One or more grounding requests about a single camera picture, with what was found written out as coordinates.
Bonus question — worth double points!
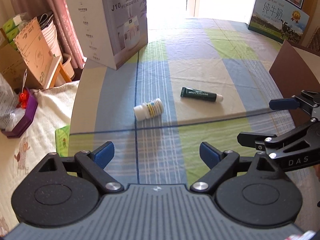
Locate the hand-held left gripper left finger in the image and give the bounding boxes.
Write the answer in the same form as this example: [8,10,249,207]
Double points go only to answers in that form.
[37,141,125,194]

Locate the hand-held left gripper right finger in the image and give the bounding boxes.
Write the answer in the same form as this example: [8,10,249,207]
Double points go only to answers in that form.
[190,142,284,194]

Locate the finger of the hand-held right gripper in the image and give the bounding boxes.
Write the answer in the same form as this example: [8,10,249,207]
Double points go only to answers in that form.
[237,120,320,156]
[269,90,320,119]

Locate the brown storage box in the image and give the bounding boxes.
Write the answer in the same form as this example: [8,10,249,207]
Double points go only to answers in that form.
[269,39,320,130]

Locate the green tissue pack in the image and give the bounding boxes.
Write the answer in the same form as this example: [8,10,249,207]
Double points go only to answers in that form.
[55,125,71,158]

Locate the dark green tube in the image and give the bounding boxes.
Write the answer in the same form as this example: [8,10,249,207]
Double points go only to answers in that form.
[180,87,224,104]

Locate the small white bottle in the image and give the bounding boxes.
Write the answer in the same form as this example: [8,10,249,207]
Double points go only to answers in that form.
[133,98,164,122]

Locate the brown quilted chair cushion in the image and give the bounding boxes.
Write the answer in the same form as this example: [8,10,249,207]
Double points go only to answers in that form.
[306,26,320,49]

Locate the purple box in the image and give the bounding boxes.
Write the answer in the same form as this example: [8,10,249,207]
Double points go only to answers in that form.
[1,88,39,139]

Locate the blue green milk carton box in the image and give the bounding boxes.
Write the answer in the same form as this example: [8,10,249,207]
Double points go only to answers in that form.
[247,0,310,44]

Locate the beige bin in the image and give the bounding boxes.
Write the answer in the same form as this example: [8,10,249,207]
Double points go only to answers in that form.
[61,52,76,81]

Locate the wooden stool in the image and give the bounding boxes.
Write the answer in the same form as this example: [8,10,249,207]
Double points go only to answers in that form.
[44,55,75,89]

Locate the wooden cabinet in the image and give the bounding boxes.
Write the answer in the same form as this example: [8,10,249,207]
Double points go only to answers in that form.
[301,0,320,43]

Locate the red ornament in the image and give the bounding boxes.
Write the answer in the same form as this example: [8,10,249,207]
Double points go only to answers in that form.
[15,91,29,109]

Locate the plastic spoon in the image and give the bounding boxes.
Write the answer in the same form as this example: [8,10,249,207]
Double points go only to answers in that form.
[21,69,29,92]

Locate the white humidifier box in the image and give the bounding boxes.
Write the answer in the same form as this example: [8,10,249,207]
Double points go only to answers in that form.
[65,0,148,70]

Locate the cardboard box with papers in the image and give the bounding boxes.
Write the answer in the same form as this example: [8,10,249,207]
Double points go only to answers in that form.
[13,17,57,89]

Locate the open cardboard box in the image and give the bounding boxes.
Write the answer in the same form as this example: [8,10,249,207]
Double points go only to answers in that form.
[0,39,38,90]

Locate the white striped paper bag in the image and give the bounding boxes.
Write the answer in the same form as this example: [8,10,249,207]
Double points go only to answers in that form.
[37,11,63,58]

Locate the green tissue packs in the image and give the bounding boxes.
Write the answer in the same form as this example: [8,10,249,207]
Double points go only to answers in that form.
[0,15,28,43]

